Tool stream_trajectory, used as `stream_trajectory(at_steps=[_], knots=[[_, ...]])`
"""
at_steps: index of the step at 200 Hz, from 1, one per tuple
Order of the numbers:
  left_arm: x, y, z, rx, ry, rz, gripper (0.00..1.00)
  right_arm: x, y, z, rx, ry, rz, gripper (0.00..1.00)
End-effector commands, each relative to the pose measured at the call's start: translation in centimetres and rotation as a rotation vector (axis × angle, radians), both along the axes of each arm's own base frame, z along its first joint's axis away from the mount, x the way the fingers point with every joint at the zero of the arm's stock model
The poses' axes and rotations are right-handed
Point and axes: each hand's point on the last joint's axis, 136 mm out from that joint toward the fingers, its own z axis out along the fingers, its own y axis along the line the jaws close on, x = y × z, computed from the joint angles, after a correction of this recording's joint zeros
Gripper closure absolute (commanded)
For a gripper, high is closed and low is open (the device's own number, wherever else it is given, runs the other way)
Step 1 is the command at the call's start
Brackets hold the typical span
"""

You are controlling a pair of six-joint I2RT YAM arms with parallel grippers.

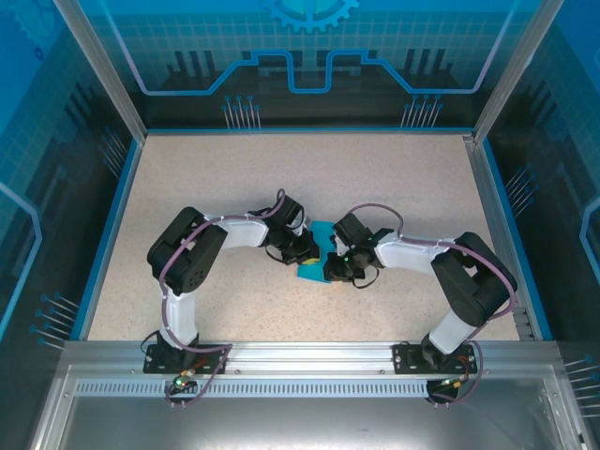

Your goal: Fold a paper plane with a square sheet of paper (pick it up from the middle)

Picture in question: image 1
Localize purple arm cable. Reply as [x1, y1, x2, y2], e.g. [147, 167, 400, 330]
[157, 187, 287, 410]
[349, 202, 519, 405]

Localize slotted metal cable duct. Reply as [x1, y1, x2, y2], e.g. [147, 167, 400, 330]
[73, 380, 470, 398]

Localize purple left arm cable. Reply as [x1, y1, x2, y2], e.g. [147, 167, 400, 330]
[157, 187, 287, 410]

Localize aluminium side rail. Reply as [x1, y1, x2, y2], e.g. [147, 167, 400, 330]
[463, 133, 538, 341]

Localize sheet metal tray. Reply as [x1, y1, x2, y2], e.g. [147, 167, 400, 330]
[27, 365, 587, 450]

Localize cable connector with green light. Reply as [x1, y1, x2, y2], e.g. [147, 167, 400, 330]
[171, 369, 198, 391]
[438, 373, 471, 391]

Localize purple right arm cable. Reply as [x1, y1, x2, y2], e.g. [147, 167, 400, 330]
[349, 202, 519, 405]

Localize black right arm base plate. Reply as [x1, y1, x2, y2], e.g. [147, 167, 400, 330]
[392, 341, 479, 375]

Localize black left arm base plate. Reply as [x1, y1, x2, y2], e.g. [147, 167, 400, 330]
[142, 343, 230, 375]

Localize aluminium mounting rail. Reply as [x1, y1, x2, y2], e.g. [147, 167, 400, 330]
[63, 340, 560, 374]

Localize aluminium frame post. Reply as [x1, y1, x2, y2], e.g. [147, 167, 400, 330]
[52, 0, 147, 142]
[472, 0, 563, 143]

